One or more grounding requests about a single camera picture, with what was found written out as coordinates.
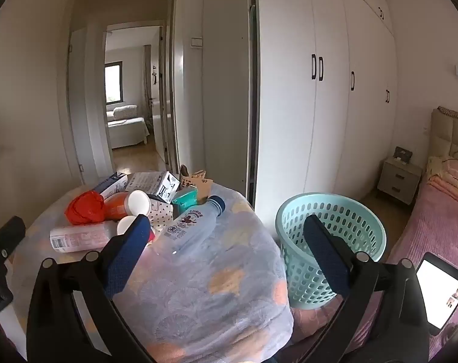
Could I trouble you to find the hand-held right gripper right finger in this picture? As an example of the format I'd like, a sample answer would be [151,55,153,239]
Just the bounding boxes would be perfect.
[303,215,430,363]

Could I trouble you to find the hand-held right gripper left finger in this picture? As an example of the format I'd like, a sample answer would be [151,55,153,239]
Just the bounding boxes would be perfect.
[27,215,156,363]

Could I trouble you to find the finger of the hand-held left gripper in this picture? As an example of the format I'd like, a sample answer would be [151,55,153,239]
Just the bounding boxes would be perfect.
[0,215,26,262]

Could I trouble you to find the teal plastic laundry basket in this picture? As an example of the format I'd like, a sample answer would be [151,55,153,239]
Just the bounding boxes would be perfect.
[275,193,387,309]

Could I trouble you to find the red plastic bag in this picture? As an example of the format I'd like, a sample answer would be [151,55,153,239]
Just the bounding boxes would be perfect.
[65,191,108,225]

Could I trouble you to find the blue and white carton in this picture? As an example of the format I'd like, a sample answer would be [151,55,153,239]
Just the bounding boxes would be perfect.
[91,172,128,200]

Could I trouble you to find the white milk carton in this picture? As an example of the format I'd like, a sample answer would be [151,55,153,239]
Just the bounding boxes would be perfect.
[125,171,180,202]

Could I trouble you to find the brown paper bag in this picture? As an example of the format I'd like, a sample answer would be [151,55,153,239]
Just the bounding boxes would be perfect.
[180,165,213,201]

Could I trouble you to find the white lidded red cup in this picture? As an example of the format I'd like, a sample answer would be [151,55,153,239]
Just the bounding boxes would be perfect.
[116,215,156,244]

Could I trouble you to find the pink and white bottle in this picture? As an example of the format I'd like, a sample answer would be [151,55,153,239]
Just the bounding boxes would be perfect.
[49,221,118,253]

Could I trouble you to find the orange bottle with white lid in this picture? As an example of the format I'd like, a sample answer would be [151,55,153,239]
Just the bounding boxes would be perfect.
[104,190,151,222]

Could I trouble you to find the white polka dot box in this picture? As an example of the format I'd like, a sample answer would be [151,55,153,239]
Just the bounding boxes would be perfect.
[148,197,175,231]

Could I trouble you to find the clear bottle with blue cap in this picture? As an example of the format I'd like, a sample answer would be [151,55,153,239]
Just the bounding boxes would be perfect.
[153,195,226,254]

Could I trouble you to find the teal packet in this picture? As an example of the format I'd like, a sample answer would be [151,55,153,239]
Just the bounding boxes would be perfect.
[172,187,198,216]

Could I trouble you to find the round table floral cloth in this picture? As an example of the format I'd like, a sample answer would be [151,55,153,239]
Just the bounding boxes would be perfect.
[15,181,294,363]

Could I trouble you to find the beige nightstand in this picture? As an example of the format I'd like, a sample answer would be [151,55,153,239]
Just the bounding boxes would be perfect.
[377,157,423,205]

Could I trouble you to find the pink bedspread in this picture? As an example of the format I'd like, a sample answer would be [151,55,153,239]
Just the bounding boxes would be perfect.
[293,159,458,360]

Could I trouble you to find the tablet with white screen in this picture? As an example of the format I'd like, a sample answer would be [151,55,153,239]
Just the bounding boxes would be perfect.
[416,251,458,336]

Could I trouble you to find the white bed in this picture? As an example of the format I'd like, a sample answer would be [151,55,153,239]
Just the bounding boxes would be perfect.
[107,105,150,149]

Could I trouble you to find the white hallway door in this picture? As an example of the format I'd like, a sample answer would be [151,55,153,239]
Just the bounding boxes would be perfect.
[66,28,114,186]

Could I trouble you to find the white wardrobe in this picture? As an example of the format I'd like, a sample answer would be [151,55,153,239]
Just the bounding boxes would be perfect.
[254,0,398,227]

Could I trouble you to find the folded pink blankets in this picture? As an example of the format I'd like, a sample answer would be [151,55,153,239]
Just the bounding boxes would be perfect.
[426,156,458,208]

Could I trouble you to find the dark framed window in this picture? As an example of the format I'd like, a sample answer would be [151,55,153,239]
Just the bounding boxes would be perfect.
[105,62,123,103]

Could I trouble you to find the beige curtain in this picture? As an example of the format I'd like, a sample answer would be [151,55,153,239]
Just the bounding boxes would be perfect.
[143,44,154,129]

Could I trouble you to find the beige padded headboard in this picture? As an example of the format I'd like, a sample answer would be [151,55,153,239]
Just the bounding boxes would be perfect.
[429,109,458,159]

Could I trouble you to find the dark picture frame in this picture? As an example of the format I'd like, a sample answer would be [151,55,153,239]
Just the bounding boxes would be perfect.
[393,146,413,164]

